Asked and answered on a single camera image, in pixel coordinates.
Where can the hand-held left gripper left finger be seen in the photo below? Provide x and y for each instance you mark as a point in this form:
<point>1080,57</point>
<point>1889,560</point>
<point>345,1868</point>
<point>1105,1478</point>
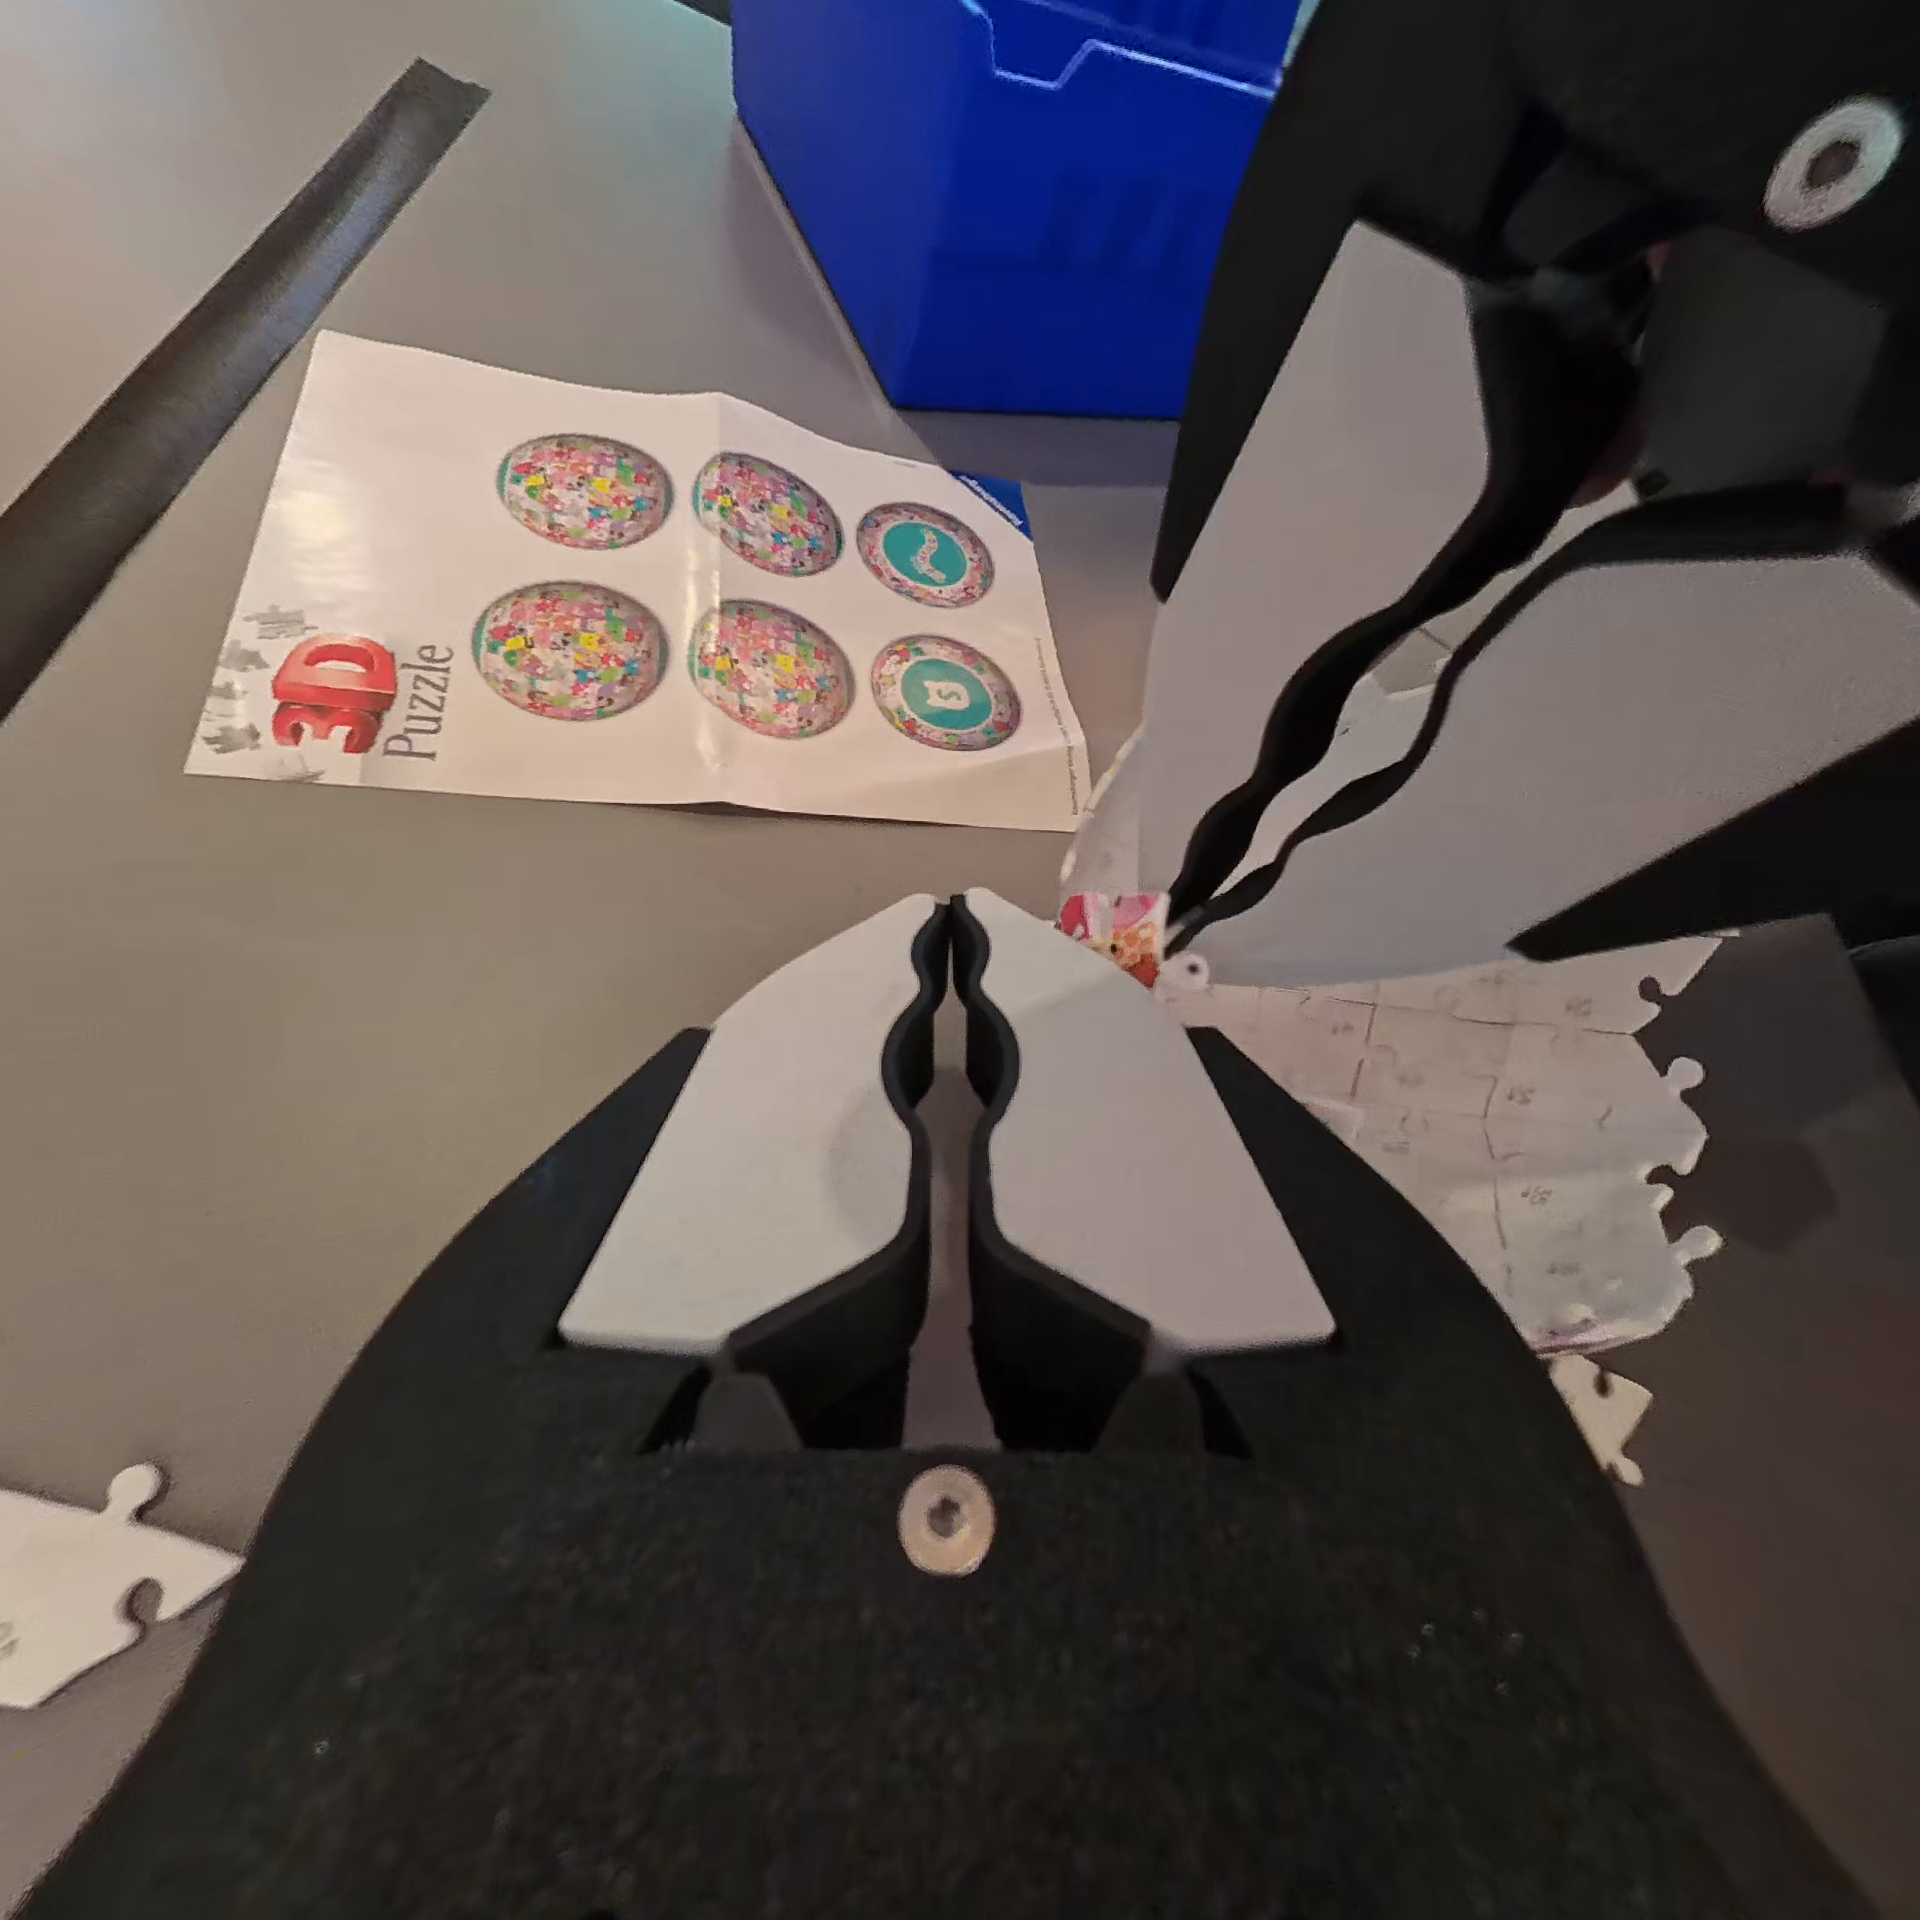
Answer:
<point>750,1172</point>

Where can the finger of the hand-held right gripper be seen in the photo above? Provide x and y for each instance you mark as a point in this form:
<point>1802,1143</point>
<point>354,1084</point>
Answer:
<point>1579,752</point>
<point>1317,498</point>

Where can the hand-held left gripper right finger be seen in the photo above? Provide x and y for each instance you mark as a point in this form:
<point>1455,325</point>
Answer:
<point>1141,1184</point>

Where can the puzzle piece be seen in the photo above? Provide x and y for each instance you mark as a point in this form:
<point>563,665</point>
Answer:
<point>1118,927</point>
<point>1596,1408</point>
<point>77,1590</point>

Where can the colourful puzzle ball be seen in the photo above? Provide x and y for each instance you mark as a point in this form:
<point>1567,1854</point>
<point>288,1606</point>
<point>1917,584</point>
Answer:
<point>1502,1141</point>

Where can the puzzle instruction leaflet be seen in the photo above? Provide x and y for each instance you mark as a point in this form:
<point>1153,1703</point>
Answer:
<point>628,569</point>

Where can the blue plastic bin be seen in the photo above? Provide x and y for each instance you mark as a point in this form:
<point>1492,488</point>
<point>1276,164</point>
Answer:
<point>1017,224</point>

